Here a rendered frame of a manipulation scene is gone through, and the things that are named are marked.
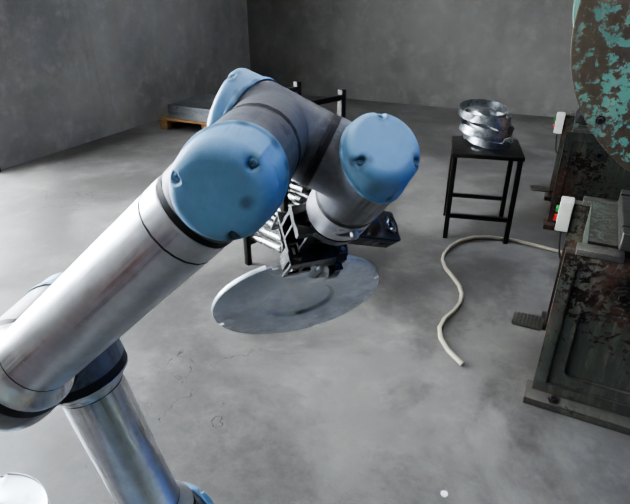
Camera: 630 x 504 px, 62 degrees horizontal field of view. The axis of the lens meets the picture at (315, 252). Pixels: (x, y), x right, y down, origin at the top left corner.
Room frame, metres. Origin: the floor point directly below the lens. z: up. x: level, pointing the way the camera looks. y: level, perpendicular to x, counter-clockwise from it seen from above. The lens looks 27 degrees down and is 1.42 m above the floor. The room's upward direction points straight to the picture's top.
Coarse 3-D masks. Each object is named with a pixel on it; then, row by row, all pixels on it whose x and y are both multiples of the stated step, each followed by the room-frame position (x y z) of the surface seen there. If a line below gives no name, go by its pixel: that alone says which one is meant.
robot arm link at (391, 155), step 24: (360, 120) 0.46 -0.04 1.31; (384, 120) 0.47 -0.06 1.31; (336, 144) 0.46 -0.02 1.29; (360, 144) 0.45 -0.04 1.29; (384, 144) 0.45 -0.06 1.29; (408, 144) 0.46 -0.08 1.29; (336, 168) 0.46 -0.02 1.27; (360, 168) 0.43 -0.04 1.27; (384, 168) 0.43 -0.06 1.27; (408, 168) 0.44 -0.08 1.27; (336, 192) 0.46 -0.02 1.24; (360, 192) 0.44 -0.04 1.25; (384, 192) 0.44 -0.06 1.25; (336, 216) 0.49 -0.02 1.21; (360, 216) 0.48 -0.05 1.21
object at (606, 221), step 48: (624, 0) 1.36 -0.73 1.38; (576, 48) 1.40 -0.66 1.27; (624, 48) 1.35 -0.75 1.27; (576, 96) 1.39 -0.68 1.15; (624, 96) 1.34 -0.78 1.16; (624, 144) 1.33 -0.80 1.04; (624, 192) 1.87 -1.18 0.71; (576, 240) 1.95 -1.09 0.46; (624, 240) 1.50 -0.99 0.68; (576, 288) 1.52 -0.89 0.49; (624, 288) 1.45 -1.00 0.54; (576, 336) 1.51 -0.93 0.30; (624, 336) 1.45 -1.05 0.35; (528, 384) 1.56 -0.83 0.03; (576, 384) 1.48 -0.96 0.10; (624, 384) 1.42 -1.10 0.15; (624, 432) 1.34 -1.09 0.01
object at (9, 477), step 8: (8, 480) 0.89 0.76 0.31; (16, 480) 0.89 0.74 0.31; (24, 480) 0.89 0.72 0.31; (32, 480) 0.89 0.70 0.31; (0, 488) 0.87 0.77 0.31; (8, 488) 0.87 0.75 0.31; (16, 488) 0.87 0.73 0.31; (24, 488) 0.87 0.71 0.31; (32, 488) 0.87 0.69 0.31; (40, 488) 0.87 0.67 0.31; (0, 496) 0.85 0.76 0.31; (8, 496) 0.85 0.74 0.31; (16, 496) 0.85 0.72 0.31; (24, 496) 0.85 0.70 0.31; (32, 496) 0.85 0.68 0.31; (40, 496) 0.85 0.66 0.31
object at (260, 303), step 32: (352, 256) 0.71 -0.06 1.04; (224, 288) 0.69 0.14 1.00; (256, 288) 0.70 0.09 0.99; (288, 288) 0.73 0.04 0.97; (320, 288) 0.76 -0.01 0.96; (352, 288) 0.77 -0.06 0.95; (224, 320) 0.74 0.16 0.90; (256, 320) 0.77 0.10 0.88; (288, 320) 0.80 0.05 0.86; (320, 320) 0.83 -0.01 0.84
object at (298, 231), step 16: (304, 208) 0.55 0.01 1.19; (272, 224) 0.62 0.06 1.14; (288, 224) 0.58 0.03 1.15; (304, 224) 0.55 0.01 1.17; (288, 240) 0.57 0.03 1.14; (304, 240) 0.55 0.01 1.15; (320, 240) 0.54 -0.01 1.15; (352, 240) 0.55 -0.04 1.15; (288, 256) 0.56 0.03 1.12; (304, 256) 0.57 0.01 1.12; (320, 256) 0.57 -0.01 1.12; (336, 256) 0.58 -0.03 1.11; (288, 272) 0.58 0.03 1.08; (304, 272) 0.60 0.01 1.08
